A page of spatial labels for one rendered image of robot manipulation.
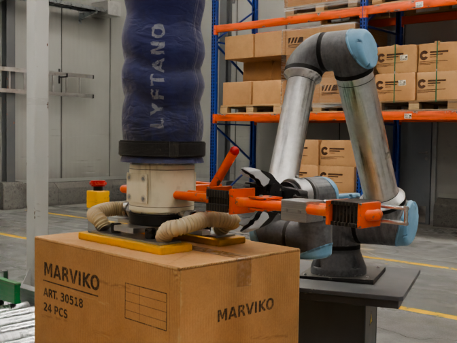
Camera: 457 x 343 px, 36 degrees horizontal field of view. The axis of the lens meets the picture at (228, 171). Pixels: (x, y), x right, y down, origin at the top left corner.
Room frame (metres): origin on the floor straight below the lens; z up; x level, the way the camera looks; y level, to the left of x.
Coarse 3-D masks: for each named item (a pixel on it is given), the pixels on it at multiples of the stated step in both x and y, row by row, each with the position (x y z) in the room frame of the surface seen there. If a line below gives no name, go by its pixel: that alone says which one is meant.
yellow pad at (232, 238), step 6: (210, 228) 1.85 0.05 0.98; (186, 234) 1.84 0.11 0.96; (192, 234) 1.84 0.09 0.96; (210, 234) 1.81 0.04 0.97; (228, 234) 1.81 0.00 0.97; (234, 234) 1.82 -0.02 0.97; (186, 240) 1.83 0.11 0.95; (192, 240) 1.82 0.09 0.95; (198, 240) 1.80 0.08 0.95; (204, 240) 1.79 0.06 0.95; (210, 240) 1.77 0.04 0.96; (216, 240) 1.76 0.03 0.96; (222, 240) 1.76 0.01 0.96; (228, 240) 1.77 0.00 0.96; (234, 240) 1.79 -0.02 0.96; (240, 240) 1.81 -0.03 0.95
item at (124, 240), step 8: (112, 224) 1.80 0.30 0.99; (120, 224) 1.81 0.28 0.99; (80, 232) 1.84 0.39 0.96; (88, 232) 1.84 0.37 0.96; (96, 232) 1.82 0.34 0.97; (104, 232) 1.81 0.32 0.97; (112, 232) 1.81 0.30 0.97; (120, 232) 1.82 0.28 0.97; (152, 232) 1.71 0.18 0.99; (88, 240) 1.82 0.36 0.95; (96, 240) 1.79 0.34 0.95; (104, 240) 1.77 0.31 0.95; (112, 240) 1.74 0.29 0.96; (120, 240) 1.72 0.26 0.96; (128, 240) 1.71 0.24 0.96; (136, 240) 1.70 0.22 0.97; (144, 240) 1.68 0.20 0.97; (152, 240) 1.69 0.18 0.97; (176, 240) 1.69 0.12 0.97; (128, 248) 1.70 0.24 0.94; (136, 248) 1.68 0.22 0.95; (144, 248) 1.66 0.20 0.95; (152, 248) 1.63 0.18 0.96; (160, 248) 1.62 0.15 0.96; (168, 248) 1.63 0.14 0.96; (176, 248) 1.65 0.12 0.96; (184, 248) 1.67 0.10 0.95
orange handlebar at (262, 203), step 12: (180, 192) 1.74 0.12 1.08; (192, 192) 1.72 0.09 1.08; (204, 192) 1.74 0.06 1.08; (240, 204) 1.60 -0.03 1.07; (252, 204) 1.57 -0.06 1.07; (264, 204) 1.55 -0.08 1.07; (276, 204) 1.52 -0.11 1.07; (312, 204) 1.47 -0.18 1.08; (324, 204) 1.49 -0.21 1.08; (372, 216) 1.37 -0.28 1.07
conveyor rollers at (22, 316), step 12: (0, 300) 2.81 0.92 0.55; (0, 312) 2.62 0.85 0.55; (12, 312) 2.64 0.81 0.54; (24, 312) 2.67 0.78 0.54; (0, 324) 2.50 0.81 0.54; (12, 324) 2.46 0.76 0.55; (24, 324) 2.48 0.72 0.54; (0, 336) 2.31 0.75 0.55; (12, 336) 2.34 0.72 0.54; (24, 336) 2.37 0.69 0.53
